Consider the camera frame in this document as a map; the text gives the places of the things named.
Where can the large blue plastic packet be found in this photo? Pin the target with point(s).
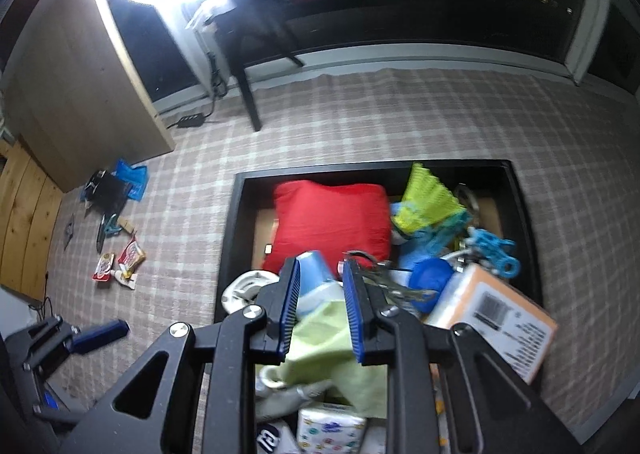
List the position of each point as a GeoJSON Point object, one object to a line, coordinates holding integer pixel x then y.
{"type": "Point", "coordinates": [134, 179]}

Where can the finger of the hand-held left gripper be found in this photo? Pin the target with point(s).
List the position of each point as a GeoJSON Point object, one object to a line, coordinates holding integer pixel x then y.
{"type": "Point", "coordinates": [100, 334]}
{"type": "Point", "coordinates": [50, 399]}

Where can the white tube blue cap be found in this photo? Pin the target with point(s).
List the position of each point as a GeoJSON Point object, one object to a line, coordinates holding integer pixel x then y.
{"type": "Point", "coordinates": [317, 274]}

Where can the metal pliers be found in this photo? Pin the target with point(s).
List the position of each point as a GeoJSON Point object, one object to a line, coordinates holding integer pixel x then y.
{"type": "Point", "coordinates": [400, 291]}

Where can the light wooden cabinet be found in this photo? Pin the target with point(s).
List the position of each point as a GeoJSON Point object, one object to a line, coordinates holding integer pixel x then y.
{"type": "Point", "coordinates": [75, 84]}

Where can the black container box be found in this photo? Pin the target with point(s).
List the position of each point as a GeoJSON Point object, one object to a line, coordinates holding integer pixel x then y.
{"type": "Point", "coordinates": [525, 244]}

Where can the blue round lid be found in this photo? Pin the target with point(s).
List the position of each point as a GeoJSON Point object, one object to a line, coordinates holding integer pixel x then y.
{"type": "Point", "coordinates": [430, 276]}

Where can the patterned tissue packet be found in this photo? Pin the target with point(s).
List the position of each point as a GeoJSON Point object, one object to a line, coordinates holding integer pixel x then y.
{"type": "Point", "coordinates": [330, 429]}

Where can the orange white box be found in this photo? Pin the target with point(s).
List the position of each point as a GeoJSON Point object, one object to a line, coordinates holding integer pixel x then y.
{"type": "Point", "coordinates": [500, 314]}

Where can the red snack packet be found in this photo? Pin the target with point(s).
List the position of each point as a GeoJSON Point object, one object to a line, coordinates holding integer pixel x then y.
{"type": "Point", "coordinates": [104, 268]}
{"type": "Point", "coordinates": [131, 254]}

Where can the yellow green plastic basket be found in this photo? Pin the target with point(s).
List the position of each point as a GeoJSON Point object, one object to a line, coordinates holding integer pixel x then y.
{"type": "Point", "coordinates": [425, 199]}

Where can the red cloth bag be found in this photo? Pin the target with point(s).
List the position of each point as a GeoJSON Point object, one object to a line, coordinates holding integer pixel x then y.
{"type": "Point", "coordinates": [330, 219]}

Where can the black power strip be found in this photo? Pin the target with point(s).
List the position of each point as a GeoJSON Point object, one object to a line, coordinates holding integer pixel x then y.
{"type": "Point", "coordinates": [192, 120]}

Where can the green cloth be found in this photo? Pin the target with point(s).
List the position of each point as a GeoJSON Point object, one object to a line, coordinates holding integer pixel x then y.
{"type": "Point", "coordinates": [320, 339]}

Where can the black table leg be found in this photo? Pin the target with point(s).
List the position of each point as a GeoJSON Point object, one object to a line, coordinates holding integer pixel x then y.
{"type": "Point", "coordinates": [251, 107]}

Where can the blue plastic clip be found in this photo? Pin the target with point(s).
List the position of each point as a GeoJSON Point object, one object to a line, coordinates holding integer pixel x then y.
{"type": "Point", "coordinates": [492, 246]}

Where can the small white tube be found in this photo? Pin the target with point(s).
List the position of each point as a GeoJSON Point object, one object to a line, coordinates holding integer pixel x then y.
{"type": "Point", "coordinates": [125, 279]}

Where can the grey foil packet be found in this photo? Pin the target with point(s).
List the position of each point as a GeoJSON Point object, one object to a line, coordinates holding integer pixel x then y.
{"type": "Point", "coordinates": [270, 441]}
{"type": "Point", "coordinates": [69, 231]}

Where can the white round plastic object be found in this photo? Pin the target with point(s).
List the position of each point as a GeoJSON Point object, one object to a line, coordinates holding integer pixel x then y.
{"type": "Point", "coordinates": [245, 289]}

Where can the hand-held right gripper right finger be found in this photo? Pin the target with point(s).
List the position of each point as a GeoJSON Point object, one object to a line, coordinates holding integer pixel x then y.
{"type": "Point", "coordinates": [356, 319]}

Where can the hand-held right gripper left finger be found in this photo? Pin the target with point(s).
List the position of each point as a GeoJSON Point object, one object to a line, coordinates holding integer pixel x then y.
{"type": "Point", "coordinates": [289, 309]}

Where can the black pouch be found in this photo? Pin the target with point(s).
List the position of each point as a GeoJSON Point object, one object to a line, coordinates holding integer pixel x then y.
{"type": "Point", "coordinates": [107, 194]}

